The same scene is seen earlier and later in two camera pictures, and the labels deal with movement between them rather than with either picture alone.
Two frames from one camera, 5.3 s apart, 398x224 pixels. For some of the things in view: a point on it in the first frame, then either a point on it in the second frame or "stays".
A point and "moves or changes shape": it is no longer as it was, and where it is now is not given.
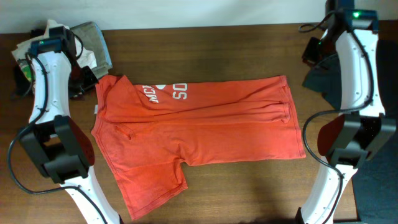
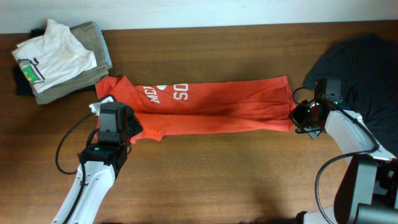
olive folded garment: (92, 43) stays
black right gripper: (308, 55) → (296, 114)
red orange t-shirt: (147, 132) moves or changes shape
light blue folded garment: (104, 43) stays
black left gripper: (93, 80) → (136, 125)
